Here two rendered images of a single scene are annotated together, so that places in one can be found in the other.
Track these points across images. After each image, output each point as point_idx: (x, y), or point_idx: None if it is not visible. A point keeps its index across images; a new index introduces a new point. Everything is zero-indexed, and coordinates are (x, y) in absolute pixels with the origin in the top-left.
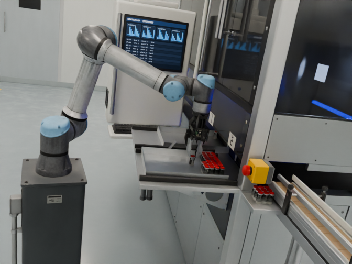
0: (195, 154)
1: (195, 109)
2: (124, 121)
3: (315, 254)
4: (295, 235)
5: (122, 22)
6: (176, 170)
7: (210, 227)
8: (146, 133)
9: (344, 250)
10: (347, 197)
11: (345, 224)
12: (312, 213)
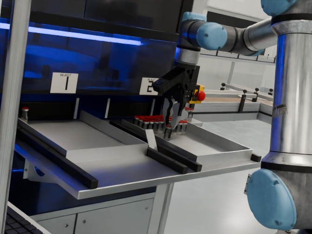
0: (166, 123)
1: (198, 61)
2: None
3: (218, 115)
4: (202, 119)
5: None
6: (198, 146)
7: (115, 213)
8: (93, 172)
9: (222, 100)
10: None
11: (206, 91)
12: (205, 96)
